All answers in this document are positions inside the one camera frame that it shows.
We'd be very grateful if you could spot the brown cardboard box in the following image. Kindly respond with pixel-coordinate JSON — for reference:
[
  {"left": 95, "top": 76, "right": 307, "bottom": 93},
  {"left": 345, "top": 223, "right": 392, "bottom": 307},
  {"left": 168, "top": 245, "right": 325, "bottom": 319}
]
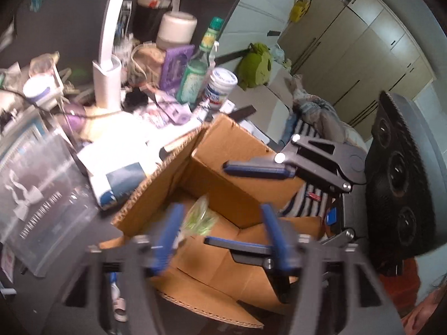
[{"left": 113, "top": 116, "right": 303, "bottom": 329}]

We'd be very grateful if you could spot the striped cloth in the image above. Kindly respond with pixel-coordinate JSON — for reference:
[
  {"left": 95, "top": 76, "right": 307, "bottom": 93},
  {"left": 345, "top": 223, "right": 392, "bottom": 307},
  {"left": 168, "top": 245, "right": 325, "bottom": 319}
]
[{"left": 278, "top": 114, "right": 328, "bottom": 218}]

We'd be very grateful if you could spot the white tissue pack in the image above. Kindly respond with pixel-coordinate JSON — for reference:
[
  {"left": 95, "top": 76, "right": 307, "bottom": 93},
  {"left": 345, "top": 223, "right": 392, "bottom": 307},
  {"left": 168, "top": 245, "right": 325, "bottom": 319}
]
[{"left": 77, "top": 141, "right": 161, "bottom": 210}]

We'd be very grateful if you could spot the white jar blue label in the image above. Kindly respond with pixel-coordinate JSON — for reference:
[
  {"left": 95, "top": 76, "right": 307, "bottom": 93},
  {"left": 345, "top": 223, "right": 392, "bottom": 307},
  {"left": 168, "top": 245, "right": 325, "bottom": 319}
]
[{"left": 204, "top": 67, "right": 238, "bottom": 111}]

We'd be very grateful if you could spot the green plush toy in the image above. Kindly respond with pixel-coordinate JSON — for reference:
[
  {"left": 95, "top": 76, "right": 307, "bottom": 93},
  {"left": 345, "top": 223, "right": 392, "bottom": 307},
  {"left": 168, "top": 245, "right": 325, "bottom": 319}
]
[{"left": 236, "top": 42, "right": 273, "bottom": 90}]

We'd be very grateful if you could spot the green glass bottle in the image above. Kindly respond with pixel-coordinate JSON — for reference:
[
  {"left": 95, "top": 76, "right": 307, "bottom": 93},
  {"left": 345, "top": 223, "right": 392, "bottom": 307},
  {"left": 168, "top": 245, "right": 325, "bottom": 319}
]
[{"left": 177, "top": 17, "right": 224, "bottom": 106}]

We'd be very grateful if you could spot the clear plastic bag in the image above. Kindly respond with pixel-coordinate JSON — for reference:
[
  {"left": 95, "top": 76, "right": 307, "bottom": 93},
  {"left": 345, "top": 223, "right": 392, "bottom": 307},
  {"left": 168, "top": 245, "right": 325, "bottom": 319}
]
[{"left": 1, "top": 133, "right": 99, "bottom": 277}]

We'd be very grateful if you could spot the purple box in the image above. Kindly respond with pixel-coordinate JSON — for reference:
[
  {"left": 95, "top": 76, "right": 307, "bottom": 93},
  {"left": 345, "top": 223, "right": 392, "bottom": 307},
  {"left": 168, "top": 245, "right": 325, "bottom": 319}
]
[{"left": 159, "top": 45, "right": 195, "bottom": 92}]

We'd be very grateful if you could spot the beige wardrobe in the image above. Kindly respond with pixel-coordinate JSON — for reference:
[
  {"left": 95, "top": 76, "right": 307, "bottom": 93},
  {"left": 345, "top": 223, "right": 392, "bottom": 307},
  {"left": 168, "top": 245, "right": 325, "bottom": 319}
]
[{"left": 279, "top": 0, "right": 436, "bottom": 140}]

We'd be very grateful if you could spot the white desk lamp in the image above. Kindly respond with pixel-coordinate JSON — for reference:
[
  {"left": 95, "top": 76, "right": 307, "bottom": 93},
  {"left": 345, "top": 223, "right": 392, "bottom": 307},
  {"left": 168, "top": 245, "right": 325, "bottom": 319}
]
[{"left": 92, "top": 0, "right": 124, "bottom": 111}]

